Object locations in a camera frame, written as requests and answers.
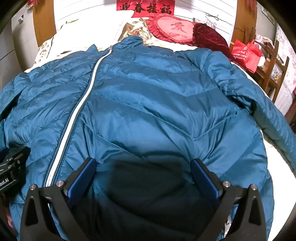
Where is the blue quilted down jacket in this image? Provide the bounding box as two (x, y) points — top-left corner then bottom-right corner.
(1, 37), (295, 240)

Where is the floral cream bed sheet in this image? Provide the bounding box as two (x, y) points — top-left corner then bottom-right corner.
(26, 11), (295, 240)

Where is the wooden shelf rack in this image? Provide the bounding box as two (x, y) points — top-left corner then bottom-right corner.
(254, 40), (290, 103)

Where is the red shopping bag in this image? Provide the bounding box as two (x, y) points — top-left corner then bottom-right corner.
(231, 40), (262, 73)

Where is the dark red velvet pillow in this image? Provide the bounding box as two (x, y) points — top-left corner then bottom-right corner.
(192, 23), (235, 61)

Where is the red banner with black characters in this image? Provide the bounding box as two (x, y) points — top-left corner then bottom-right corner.
(116, 0), (176, 18)

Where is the red heart-shaped pillow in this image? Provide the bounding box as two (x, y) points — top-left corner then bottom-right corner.
(147, 14), (195, 46)

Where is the red tasselled wall hanging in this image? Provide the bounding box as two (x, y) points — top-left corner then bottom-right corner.
(244, 0), (257, 15)

